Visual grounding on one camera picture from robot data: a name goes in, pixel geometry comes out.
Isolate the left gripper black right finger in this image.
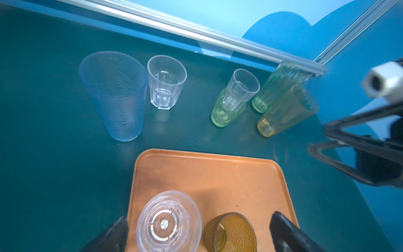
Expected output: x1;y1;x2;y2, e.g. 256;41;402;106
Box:
270;211;325;252

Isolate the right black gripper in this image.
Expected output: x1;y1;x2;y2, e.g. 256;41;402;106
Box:
308;101;403;189

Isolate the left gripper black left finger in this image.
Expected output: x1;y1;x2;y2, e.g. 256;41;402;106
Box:
80;216;129;252

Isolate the dark amber textured cup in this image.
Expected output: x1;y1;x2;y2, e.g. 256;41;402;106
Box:
203;212;258;252

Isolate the clear faceted glass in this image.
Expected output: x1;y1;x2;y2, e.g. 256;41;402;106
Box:
227;68;260;102
147;55;187;110
136;191;203;252

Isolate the orange plastic tray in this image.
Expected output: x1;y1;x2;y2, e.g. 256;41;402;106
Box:
126;149;297;252

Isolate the green clear cup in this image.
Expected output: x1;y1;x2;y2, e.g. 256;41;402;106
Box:
211;88;246;128

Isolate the yellow ribbed glass front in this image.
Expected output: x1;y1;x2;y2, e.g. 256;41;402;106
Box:
257;85;319;138

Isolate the yellow-green glass back right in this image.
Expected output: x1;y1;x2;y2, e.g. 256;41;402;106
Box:
251;61;307;113

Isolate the frosted blue tall cup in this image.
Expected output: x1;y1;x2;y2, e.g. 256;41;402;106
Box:
78;51;148;142

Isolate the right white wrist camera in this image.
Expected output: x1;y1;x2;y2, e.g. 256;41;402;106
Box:
362;58;403;104

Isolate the aluminium frame right post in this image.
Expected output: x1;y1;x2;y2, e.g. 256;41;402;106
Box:
314;0;398;65

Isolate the aluminium frame back bar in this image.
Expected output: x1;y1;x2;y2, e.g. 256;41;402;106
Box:
64;0;328;76

